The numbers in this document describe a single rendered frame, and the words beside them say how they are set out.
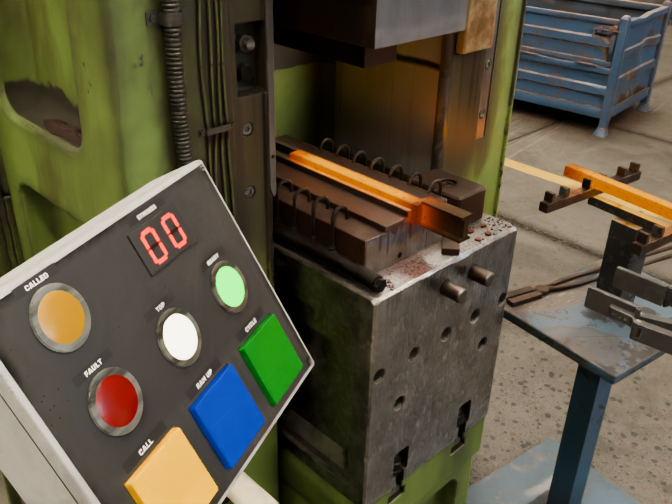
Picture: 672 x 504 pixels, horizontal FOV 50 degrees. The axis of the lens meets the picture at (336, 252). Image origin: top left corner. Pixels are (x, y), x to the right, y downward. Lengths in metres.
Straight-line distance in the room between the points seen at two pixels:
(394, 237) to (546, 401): 1.36
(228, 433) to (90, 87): 0.49
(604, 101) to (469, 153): 3.32
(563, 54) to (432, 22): 3.79
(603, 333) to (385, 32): 0.84
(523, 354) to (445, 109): 1.36
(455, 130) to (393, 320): 0.47
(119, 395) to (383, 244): 0.61
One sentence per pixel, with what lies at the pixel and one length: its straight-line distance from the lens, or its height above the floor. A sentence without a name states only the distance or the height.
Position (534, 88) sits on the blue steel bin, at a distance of 4.99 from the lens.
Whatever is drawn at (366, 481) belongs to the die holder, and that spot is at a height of 0.54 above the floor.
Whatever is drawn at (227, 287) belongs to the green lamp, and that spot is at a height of 1.09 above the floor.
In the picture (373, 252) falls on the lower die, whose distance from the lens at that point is 1.13.
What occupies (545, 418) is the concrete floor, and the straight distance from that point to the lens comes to 2.36.
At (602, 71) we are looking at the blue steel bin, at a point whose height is 0.39.
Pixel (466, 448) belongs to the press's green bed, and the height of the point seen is 0.41.
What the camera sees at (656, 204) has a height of 0.92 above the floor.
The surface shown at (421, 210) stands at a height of 1.00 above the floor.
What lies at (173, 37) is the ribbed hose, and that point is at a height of 1.30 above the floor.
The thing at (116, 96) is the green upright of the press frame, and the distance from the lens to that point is 0.94.
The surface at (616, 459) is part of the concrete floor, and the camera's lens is 2.30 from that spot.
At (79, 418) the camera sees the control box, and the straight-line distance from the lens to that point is 0.63.
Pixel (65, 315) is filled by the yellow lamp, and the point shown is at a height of 1.16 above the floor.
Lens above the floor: 1.50
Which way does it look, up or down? 29 degrees down
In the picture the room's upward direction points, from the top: 2 degrees clockwise
